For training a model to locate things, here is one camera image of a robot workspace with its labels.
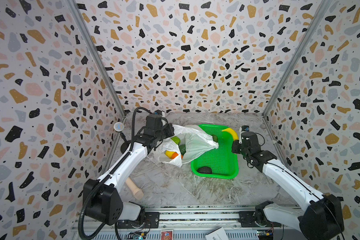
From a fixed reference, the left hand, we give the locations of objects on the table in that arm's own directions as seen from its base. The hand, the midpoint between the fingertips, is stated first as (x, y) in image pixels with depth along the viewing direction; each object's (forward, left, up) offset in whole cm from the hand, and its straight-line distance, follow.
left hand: (175, 125), depth 80 cm
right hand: (-4, -32, -7) cm, 33 cm away
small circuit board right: (-47, -43, -27) cm, 69 cm away
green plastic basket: (-10, -29, -25) cm, 40 cm away
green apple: (+4, +1, -20) cm, 20 cm away
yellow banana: (-3, -33, -6) cm, 33 cm away
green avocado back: (+7, -25, -22) cm, 34 cm away
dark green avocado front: (-2, -3, -21) cm, 21 cm away
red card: (-46, +4, -24) cm, 52 cm away
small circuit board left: (-46, +18, -26) cm, 56 cm away
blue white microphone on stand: (-1, +29, +1) cm, 29 cm away
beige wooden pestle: (-28, +20, -22) cm, 41 cm away
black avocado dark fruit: (-16, -17, -22) cm, 32 cm away
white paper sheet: (-46, -20, -21) cm, 55 cm away
